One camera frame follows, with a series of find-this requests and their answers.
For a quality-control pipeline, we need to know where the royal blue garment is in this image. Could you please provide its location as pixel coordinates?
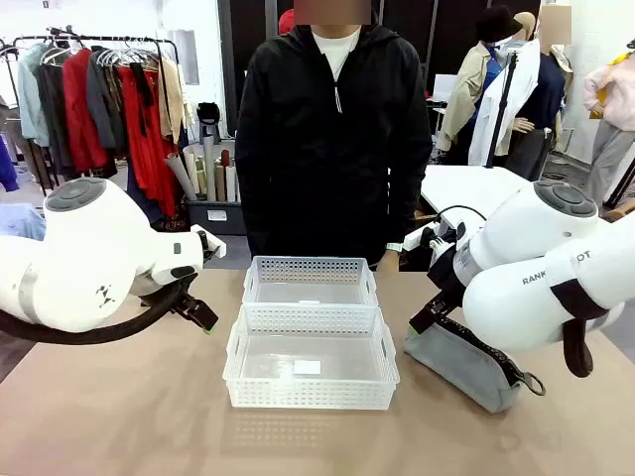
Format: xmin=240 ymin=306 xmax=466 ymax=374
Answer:
xmin=0 ymin=132 xmax=21 ymax=193

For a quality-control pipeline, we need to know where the charcoal hanging jacket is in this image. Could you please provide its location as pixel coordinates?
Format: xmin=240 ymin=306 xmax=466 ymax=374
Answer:
xmin=86 ymin=48 xmax=129 ymax=159

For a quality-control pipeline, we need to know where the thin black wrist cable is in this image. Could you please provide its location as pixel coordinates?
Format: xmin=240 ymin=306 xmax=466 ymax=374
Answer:
xmin=435 ymin=204 xmax=490 ymax=234

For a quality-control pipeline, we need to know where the grey cardboard tube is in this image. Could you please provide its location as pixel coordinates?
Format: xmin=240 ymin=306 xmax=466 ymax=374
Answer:
xmin=199 ymin=133 xmax=220 ymax=202

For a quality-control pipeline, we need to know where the light blue cloth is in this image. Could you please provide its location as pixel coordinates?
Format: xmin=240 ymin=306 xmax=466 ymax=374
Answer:
xmin=0 ymin=201 xmax=49 ymax=243

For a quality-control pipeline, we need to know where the pale blue hanging shirt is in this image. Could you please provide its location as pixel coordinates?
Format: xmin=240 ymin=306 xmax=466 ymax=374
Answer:
xmin=17 ymin=42 xmax=52 ymax=149

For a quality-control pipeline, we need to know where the red hanging dress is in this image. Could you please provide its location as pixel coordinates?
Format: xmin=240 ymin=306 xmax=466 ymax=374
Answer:
xmin=117 ymin=64 xmax=184 ymax=218

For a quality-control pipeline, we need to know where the black right arm cable strap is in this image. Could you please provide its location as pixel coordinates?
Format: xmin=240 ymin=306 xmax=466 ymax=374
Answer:
xmin=549 ymin=279 xmax=612 ymax=379

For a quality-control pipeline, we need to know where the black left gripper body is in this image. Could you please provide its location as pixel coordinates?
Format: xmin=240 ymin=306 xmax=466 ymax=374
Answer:
xmin=171 ymin=292 xmax=202 ymax=318

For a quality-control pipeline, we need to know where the white table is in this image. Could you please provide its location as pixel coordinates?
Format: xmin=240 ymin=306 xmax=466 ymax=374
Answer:
xmin=420 ymin=164 xmax=536 ymax=225

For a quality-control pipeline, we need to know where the grey paper roll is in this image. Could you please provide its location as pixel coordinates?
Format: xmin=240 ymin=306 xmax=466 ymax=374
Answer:
xmin=165 ymin=151 xmax=198 ymax=200

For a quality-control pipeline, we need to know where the white hanging shirt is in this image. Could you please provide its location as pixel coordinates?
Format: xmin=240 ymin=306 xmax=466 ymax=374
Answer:
xmin=467 ymin=39 xmax=542 ymax=168

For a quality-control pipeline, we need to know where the cream paper roll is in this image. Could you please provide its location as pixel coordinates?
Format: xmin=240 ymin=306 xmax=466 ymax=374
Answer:
xmin=182 ymin=145 xmax=202 ymax=197

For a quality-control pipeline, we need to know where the mannequin in navy dress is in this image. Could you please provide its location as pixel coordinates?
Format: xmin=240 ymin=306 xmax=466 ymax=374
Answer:
xmin=505 ymin=12 xmax=570 ymax=182

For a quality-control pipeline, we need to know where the beige hanging cardigan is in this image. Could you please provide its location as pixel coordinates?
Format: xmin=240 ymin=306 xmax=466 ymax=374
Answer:
xmin=157 ymin=57 xmax=189 ymax=146

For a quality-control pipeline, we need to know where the grey Campus pencil case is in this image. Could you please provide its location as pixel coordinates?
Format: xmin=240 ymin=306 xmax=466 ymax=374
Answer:
xmin=403 ymin=316 xmax=548 ymax=416

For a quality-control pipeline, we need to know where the black clothes rack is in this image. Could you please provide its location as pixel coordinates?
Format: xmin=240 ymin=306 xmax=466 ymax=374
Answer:
xmin=0 ymin=27 xmax=181 ymax=197

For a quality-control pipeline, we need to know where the white perforated plastic basket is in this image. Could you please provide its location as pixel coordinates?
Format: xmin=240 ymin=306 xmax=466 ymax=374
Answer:
xmin=222 ymin=302 xmax=402 ymax=412
xmin=241 ymin=255 xmax=380 ymax=309

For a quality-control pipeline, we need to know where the person's right forearm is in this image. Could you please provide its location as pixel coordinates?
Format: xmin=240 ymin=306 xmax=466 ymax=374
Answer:
xmin=234 ymin=163 xmax=269 ymax=254

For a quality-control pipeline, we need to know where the dark grey hanging garment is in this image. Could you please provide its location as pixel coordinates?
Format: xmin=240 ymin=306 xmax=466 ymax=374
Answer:
xmin=35 ymin=61 xmax=76 ymax=178

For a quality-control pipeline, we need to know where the dark grey storage bin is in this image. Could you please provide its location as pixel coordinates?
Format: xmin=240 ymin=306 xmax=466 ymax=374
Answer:
xmin=187 ymin=197 xmax=248 ymax=236

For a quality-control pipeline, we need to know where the person's left forearm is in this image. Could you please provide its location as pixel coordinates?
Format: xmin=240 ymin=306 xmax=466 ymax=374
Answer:
xmin=386 ymin=163 xmax=434 ymax=249

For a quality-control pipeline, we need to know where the red hanging coat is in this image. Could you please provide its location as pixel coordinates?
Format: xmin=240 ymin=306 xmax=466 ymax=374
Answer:
xmin=62 ymin=48 xmax=114 ymax=174

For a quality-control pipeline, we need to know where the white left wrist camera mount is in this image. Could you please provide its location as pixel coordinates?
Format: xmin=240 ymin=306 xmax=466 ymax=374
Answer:
xmin=190 ymin=224 xmax=228 ymax=260

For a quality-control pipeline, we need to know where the person in black jacket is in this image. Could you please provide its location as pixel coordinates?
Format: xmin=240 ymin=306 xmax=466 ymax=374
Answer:
xmin=234 ymin=22 xmax=434 ymax=273

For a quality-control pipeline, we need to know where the black tripod pole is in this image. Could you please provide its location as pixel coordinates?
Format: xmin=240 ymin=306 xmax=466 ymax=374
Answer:
xmin=484 ymin=51 xmax=521 ymax=170

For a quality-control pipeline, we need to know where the mannequin in beige trench coat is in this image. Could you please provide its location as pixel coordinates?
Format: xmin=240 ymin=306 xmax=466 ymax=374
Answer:
xmin=436 ymin=39 xmax=502 ymax=168

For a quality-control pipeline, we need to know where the person's left hand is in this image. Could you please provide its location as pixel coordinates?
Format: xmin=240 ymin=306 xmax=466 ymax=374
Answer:
xmin=375 ymin=250 xmax=401 ymax=274

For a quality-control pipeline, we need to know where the black left arm cable sleeve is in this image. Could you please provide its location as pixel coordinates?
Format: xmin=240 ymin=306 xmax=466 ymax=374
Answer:
xmin=0 ymin=276 xmax=198 ymax=347

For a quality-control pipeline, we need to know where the figure in pink sweater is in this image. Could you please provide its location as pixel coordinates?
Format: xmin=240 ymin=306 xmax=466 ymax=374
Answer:
xmin=581 ymin=38 xmax=635 ymax=209

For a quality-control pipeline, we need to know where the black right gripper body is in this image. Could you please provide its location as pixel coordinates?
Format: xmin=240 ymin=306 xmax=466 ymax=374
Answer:
xmin=427 ymin=247 xmax=470 ymax=304

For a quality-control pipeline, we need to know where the black hat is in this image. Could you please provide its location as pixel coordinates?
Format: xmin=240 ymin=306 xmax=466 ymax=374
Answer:
xmin=474 ymin=4 xmax=518 ymax=45

